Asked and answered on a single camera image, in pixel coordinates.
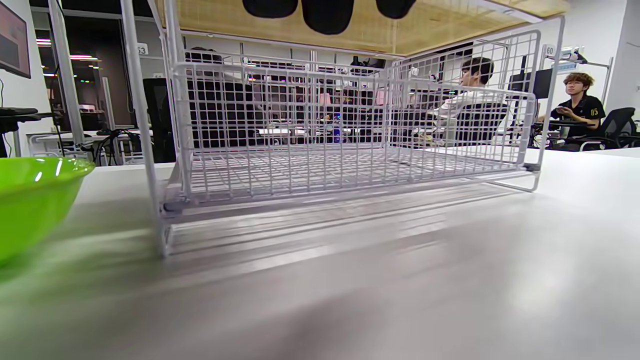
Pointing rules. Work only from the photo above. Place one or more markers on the person's left hand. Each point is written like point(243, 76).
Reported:
point(327, 17)

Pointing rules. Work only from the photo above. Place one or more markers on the wooden-top white mesh sliding drawer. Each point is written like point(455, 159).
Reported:
point(425, 30)

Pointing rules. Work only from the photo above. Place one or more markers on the green plastic bowl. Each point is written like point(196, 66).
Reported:
point(30, 205)

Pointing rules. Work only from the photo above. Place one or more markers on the wall-mounted dark monitor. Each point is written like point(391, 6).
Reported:
point(12, 42)

